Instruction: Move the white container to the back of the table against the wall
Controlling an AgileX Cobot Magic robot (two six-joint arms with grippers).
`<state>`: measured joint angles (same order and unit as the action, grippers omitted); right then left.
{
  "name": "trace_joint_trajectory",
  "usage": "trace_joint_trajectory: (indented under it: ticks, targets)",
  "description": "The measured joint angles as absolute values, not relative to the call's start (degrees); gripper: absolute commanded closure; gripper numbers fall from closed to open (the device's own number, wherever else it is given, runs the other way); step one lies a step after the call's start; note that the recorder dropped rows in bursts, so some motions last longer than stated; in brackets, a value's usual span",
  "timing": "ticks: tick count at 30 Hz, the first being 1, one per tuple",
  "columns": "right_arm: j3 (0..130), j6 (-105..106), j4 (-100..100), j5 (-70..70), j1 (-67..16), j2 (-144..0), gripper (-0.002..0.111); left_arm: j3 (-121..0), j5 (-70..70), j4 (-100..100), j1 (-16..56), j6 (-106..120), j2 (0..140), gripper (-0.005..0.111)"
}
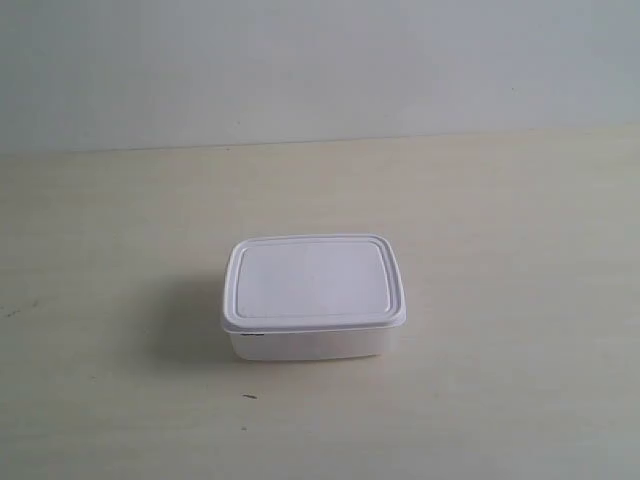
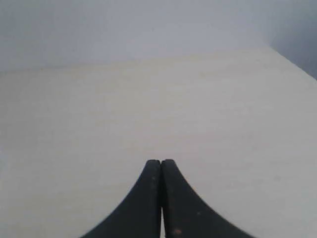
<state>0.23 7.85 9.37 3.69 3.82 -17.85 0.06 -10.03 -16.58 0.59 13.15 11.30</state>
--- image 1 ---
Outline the white lidded plastic container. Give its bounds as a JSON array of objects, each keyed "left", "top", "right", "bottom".
[{"left": 221, "top": 233, "right": 407, "bottom": 361}]

